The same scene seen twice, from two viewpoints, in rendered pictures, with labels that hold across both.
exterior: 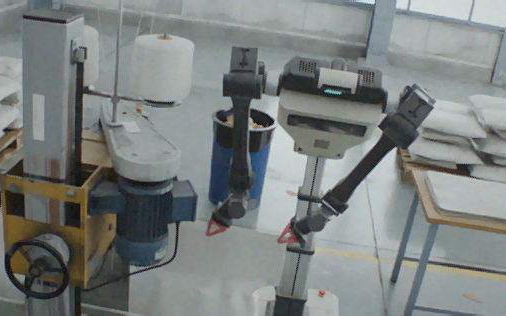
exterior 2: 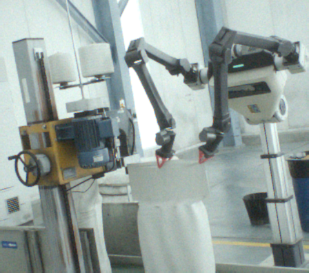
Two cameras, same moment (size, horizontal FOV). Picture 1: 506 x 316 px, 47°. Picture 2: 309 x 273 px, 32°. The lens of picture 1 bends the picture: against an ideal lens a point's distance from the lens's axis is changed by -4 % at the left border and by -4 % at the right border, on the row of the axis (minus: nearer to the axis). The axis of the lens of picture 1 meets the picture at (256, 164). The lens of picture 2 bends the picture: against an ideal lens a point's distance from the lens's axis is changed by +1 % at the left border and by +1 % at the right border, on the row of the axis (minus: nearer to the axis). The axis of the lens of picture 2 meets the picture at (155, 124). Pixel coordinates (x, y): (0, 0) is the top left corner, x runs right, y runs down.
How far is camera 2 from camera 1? 168 cm
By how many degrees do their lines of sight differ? 40
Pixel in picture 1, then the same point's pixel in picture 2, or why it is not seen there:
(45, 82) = (25, 71)
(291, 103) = not seen: hidden behind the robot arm
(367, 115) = (263, 73)
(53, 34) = (23, 46)
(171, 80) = (92, 62)
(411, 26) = not seen: outside the picture
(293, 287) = (280, 234)
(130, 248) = (80, 156)
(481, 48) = not seen: outside the picture
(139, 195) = (78, 123)
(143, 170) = (73, 105)
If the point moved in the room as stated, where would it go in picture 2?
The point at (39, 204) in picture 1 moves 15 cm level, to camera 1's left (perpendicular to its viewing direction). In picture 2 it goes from (34, 138) to (14, 140)
